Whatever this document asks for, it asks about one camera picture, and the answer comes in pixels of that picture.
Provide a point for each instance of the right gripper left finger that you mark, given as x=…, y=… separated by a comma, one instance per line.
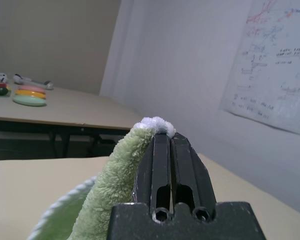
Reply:
x=160, y=170

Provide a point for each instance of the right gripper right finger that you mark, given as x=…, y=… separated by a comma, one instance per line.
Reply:
x=187, y=175

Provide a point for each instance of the green swan towel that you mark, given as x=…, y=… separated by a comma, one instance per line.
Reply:
x=110, y=180

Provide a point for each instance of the whiteboard with writing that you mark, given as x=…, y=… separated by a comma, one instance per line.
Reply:
x=272, y=62

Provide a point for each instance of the green round plate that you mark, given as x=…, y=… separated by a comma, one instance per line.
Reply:
x=28, y=101

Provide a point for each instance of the yellow round plate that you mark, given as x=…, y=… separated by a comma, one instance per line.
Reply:
x=30, y=93

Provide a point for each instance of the pink round plate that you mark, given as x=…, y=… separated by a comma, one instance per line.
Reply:
x=31, y=88

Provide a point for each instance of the black background table frame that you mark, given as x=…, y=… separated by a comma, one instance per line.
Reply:
x=65, y=142

